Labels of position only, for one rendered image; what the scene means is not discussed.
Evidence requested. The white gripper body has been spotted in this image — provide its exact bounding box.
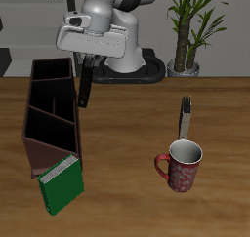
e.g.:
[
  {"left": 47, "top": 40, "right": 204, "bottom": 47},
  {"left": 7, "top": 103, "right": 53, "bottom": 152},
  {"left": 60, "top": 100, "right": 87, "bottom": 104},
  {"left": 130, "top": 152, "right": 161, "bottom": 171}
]
[{"left": 55, "top": 22, "right": 130, "bottom": 59}]

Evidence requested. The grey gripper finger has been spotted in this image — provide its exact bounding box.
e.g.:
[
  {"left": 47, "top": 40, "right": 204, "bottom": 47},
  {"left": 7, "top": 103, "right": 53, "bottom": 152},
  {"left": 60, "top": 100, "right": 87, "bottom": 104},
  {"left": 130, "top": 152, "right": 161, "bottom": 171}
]
[
  {"left": 73, "top": 51, "right": 84, "bottom": 67},
  {"left": 94, "top": 55, "right": 105, "bottom": 67}
]

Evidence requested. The dark brown desk caddy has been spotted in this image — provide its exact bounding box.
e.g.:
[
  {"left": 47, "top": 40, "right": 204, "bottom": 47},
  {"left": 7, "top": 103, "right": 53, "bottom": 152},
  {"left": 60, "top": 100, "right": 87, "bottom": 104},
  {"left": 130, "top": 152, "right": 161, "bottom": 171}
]
[{"left": 21, "top": 57, "right": 84, "bottom": 179}]

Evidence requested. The grey and black book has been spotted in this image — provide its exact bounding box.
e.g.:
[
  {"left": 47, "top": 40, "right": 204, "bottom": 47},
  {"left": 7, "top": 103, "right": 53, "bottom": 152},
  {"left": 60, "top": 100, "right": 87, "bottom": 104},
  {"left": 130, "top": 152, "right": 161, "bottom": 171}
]
[{"left": 177, "top": 95, "right": 193, "bottom": 141}]

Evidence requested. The green book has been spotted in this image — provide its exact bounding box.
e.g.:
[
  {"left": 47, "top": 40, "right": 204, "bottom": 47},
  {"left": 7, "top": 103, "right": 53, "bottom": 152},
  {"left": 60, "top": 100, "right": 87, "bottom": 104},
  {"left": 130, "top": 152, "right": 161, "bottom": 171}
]
[{"left": 36, "top": 152, "right": 86, "bottom": 217}]

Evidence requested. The green pot plant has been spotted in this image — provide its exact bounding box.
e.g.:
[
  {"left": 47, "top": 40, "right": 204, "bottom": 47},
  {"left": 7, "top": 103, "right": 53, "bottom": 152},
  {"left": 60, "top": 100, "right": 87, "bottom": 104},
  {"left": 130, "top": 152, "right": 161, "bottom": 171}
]
[{"left": 165, "top": 0, "right": 231, "bottom": 79}]

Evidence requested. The red mug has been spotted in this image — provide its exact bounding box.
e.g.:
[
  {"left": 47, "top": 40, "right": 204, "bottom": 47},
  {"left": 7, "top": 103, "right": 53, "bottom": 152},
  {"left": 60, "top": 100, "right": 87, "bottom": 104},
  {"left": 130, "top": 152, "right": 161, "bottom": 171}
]
[{"left": 153, "top": 138, "right": 204, "bottom": 194}]

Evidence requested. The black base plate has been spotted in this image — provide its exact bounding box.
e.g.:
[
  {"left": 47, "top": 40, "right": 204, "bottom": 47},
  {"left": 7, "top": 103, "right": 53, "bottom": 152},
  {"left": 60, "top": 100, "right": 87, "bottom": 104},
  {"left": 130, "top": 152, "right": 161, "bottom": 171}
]
[{"left": 91, "top": 48, "right": 167, "bottom": 85}]

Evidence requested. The black wall block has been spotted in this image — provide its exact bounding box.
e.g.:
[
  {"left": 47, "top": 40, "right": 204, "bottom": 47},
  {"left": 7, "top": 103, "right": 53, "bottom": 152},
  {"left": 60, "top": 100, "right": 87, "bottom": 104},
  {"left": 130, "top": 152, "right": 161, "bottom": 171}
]
[{"left": 0, "top": 47, "right": 13, "bottom": 78}]

